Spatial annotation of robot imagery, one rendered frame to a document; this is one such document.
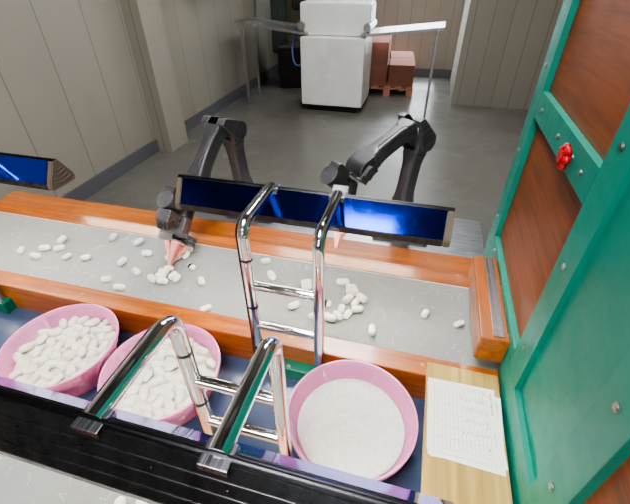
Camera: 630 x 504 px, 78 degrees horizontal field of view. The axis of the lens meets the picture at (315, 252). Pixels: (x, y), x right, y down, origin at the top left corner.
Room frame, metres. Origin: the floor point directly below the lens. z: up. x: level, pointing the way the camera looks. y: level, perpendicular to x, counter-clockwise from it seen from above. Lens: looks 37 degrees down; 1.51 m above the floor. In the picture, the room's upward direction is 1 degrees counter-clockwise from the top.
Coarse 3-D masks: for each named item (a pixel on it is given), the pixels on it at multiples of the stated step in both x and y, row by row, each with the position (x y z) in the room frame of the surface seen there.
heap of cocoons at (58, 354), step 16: (64, 320) 0.72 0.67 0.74; (80, 320) 0.72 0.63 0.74; (96, 320) 0.72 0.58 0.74; (48, 336) 0.67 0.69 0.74; (64, 336) 0.67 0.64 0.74; (80, 336) 0.67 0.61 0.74; (96, 336) 0.68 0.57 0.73; (112, 336) 0.67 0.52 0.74; (16, 352) 0.62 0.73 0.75; (32, 352) 0.62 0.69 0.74; (48, 352) 0.62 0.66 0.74; (64, 352) 0.63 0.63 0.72; (80, 352) 0.62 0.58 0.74; (96, 352) 0.62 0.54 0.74; (16, 368) 0.58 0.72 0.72; (32, 368) 0.57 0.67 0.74; (48, 368) 0.57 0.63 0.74; (64, 368) 0.57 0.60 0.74; (80, 368) 0.57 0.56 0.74; (32, 384) 0.53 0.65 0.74; (48, 384) 0.53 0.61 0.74; (80, 384) 0.54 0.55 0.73
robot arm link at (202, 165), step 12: (204, 120) 1.26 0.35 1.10; (216, 120) 1.31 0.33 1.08; (228, 120) 1.24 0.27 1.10; (240, 120) 1.30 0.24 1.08; (204, 132) 1.23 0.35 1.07; (216, 132) 1.22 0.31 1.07; (240, 132) 1.29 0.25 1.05; (204, 144) 1.19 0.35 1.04; (216, 144) 1.21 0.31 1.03; (204, 156) 1.16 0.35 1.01; (216, 156) 1.20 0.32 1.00; (192, 168) 1.15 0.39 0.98; (204, 168) 1.14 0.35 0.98
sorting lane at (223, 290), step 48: (0, 240) 1.10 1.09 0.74; (48, 240) 1.10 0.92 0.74; (96, 240) 1.10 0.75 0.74; (96, 288) 0.85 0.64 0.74; (144, 288) 0.85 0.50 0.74; (192, 288) 0.85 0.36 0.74; (240, 288) 0.85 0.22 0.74; (336, 288) 0.84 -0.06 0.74; (384, 288) 0.84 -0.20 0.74; (432, 288) 0.84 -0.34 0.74; (336, 336) 0.66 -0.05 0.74; (384, 336) 0.66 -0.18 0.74; (432, 336) 0.66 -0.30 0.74
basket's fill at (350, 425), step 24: (336, 384) 0.53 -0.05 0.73; (360, 384) 0.53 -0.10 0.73; (312, 408) 0.47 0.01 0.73; (336, 408) 0.47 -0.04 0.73; (360, 408) 0.46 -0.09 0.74; (384, 408) 0.47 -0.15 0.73; (312, 432) 0.41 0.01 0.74; (336, 432) 0.41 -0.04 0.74; (360, 432) 0.41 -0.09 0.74; (384, 432) 0.42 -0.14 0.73; (312, 456) 0.37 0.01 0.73; (336, 456) 0.37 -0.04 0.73; (360, 456) 0.36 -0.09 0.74; (384, 456) 0.37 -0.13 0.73
